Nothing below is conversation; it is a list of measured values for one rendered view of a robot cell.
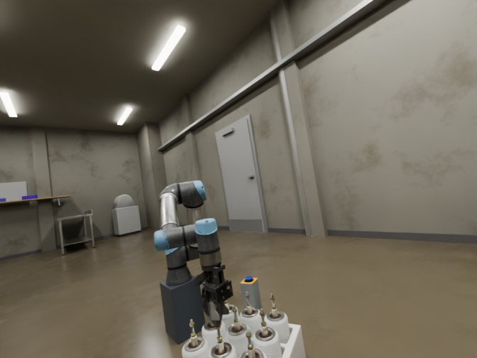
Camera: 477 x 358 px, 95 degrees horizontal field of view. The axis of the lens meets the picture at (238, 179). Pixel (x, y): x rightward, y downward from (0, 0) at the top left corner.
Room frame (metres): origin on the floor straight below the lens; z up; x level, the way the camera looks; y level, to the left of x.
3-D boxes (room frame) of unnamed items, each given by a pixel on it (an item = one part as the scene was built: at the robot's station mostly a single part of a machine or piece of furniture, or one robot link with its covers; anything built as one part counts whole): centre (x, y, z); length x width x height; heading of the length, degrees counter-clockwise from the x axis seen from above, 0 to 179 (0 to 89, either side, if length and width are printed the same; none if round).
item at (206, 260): (0.78, 0.14, 0.57); 0.08 x 0.08 x 0.05
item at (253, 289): (1.19, 0.03, 0.16); 0.07 x 0.07 x 0.31; 62
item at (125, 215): (7.07, 3.75, 0.64); 0.71 x 0.58 x 1.27; 130
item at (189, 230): (0.87, 0.18, 0.65); 0.11 x 0.11 x 0.08; 17
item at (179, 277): (1.38, 0.46, 0.35); 0.15 x 0.15 x 0.10
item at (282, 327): (0.94, -0.06, 0.16); 0.10 x 0.10 x 0.18
